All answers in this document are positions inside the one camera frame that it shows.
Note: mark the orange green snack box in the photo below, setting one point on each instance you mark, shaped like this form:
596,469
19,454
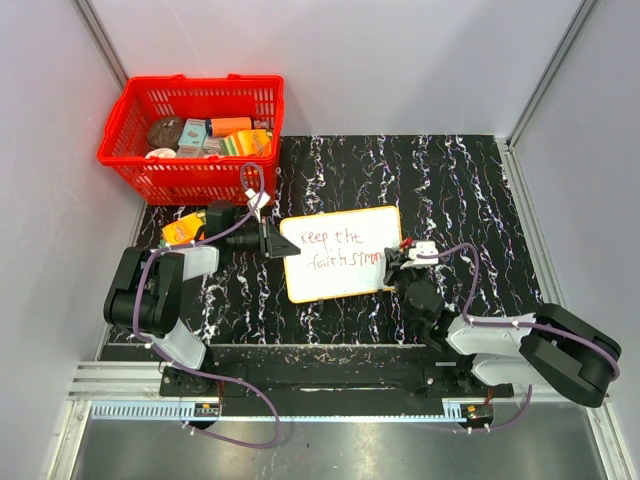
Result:
187,229

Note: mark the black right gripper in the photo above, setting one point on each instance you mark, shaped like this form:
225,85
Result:
393,267

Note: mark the brown round packet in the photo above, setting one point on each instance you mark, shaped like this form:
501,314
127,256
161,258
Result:
165,132

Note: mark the orange cylindrical can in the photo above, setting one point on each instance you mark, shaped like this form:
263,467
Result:
222,127

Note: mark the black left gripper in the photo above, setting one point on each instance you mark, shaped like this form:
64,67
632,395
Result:
271,243

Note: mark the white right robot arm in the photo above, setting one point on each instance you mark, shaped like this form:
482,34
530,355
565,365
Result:
548,347

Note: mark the red plastic shopping basket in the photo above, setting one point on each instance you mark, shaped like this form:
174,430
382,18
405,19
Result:
192,181

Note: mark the light blue small box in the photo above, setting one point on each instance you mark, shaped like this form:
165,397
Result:
193,134

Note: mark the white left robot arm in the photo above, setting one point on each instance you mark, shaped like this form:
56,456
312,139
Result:
144,298

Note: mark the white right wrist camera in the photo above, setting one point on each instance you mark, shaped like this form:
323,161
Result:
420,254

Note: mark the red-capped whiteboard marker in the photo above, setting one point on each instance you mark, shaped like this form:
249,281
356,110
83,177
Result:
406,243

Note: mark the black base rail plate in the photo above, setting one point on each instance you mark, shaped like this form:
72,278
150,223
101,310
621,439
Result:
412,369

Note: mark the orange yellow box in basket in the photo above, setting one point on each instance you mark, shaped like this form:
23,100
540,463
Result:
248,143

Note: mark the yellow-framed whiteboard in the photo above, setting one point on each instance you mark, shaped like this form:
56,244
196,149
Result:
342,253

